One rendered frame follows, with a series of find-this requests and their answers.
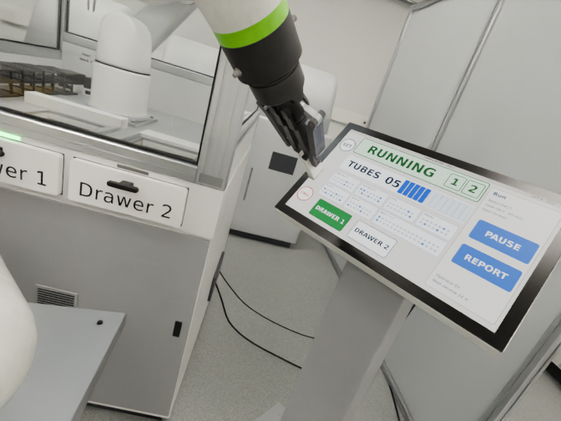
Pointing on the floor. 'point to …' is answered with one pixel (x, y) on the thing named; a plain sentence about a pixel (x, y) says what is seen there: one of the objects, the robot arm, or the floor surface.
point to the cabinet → (118, 287)
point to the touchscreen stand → (345, 350)
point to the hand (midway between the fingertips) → (311, 162)
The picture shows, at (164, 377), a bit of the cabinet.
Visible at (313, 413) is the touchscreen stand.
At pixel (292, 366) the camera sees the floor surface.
